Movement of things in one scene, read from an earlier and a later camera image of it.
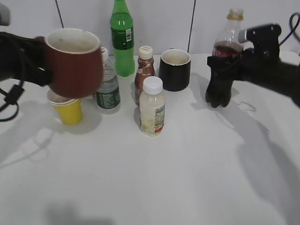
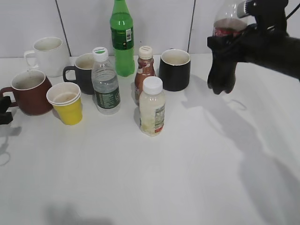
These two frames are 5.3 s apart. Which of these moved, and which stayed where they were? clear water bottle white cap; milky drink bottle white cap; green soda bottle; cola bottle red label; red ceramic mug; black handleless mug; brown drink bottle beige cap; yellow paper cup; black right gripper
Moved: red ceramic mug; cola bottle red label; black right gripper
Stayed: green soda bottle; milky drink bottle white cap; yellow paper cup; black handleless mug; brown drink bottle beige cap; clear water bottle white cap
